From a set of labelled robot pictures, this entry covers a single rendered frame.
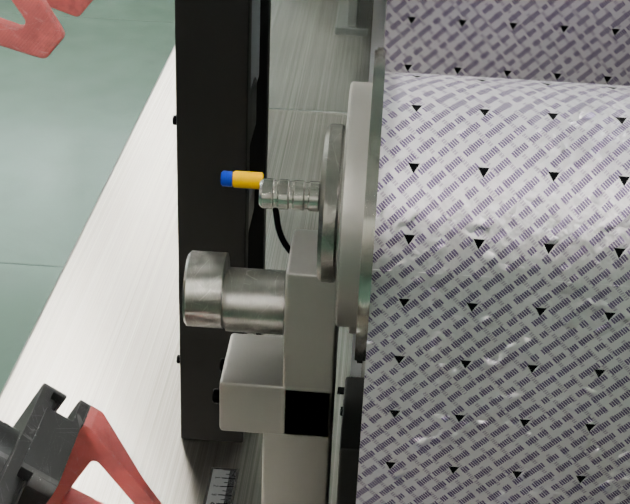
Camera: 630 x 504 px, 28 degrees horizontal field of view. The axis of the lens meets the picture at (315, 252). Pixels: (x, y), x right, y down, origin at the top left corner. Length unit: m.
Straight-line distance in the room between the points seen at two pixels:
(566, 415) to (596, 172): 0.11
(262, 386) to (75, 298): 0.57
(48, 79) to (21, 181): 0.79
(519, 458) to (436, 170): 0.14
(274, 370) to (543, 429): 0.16
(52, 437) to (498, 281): 0.23
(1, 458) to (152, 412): 0.44
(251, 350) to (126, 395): 0.39
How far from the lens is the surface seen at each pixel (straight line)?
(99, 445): 0.65
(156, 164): 1.47
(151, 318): 1.17
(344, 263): 0.54
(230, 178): 0.65
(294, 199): 0.57
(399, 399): 0.57
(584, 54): 0.76
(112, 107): 4.04
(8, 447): 0.62
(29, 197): 3.47
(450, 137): 0.54
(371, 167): 0.52
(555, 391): 0.57
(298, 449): 0.69
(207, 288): 0.64
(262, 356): 0.68
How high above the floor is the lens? 1.51
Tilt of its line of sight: 28 degrees down
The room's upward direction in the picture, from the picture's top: 3 degrees clockwise
